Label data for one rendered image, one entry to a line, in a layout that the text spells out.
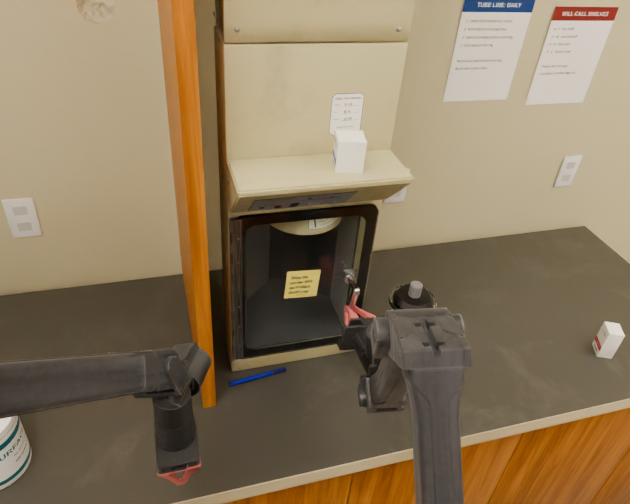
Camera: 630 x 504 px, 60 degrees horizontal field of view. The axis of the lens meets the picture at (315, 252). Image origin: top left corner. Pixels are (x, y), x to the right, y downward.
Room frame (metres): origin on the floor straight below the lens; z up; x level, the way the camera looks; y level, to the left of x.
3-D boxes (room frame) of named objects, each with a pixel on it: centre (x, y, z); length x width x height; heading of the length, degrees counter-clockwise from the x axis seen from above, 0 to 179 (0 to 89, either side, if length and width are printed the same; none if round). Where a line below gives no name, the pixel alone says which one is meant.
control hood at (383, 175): (0.87, 0.00, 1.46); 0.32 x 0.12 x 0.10; 110
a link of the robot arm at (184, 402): (0.52, 0.19, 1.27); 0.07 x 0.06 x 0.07; 173
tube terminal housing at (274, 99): (1.04, 0.06, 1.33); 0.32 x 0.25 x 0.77; 110
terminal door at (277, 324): (0.92, 0.02, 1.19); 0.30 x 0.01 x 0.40; 109
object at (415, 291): (0.94, -0.23, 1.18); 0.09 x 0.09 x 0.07
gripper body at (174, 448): (0.51, 0.20, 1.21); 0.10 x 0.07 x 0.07; 20
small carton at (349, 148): (0.89, -0.04, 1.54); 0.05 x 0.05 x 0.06; 8
